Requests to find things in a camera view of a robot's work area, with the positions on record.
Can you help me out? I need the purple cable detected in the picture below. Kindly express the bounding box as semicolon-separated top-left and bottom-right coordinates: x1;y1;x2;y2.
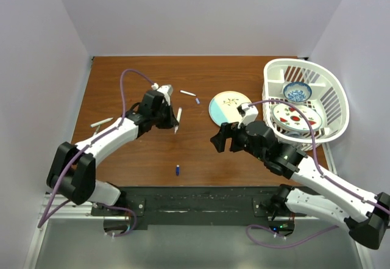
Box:
246;99;390;248
37;69;159;238

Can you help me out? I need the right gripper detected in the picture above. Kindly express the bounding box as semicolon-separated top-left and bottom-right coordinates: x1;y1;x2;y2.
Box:
210;121;266;162

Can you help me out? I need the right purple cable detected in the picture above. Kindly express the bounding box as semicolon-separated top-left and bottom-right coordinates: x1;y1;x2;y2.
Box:
246;99;390;248

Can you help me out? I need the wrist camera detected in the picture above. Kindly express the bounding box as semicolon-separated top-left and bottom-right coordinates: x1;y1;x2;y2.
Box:
157;84;173;104
237;103;258;129

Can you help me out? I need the watermelon pattern plate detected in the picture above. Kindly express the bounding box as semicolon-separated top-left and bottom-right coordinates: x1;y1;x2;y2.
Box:
271;104;322;133

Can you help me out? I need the cream and blue plate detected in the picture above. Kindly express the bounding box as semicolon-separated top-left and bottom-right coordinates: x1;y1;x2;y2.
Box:
208;91;252;126

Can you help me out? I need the white marker black tip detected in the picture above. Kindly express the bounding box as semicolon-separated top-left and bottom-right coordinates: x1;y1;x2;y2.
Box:
180;90;197;96

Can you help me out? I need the white marker with purple ink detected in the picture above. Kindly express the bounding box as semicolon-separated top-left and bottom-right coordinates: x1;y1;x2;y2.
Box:
174;107;182;135

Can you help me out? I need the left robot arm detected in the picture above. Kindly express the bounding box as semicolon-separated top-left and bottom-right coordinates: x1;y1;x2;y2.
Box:
46;85;178;215

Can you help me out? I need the white plastic basket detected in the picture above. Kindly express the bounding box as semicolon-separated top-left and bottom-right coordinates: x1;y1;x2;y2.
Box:
262;58;350;151

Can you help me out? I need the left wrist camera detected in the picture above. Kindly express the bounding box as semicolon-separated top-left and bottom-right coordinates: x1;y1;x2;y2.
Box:
157;84;173;104

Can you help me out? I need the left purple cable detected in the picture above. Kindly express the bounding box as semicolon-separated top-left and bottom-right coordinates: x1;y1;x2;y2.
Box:
37;69;159;238

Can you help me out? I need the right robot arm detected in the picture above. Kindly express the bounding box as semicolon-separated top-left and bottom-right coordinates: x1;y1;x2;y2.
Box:
210;121;389;249

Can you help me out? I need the white marker green tip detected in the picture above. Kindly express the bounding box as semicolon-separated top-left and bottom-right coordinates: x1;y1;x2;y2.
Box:
90;117;113;127

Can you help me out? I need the blue patterned bowl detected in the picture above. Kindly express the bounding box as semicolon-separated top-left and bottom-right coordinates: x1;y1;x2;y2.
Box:
283;82;313;103

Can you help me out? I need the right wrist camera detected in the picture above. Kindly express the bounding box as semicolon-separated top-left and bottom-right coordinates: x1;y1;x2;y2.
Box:
237;103;258;129

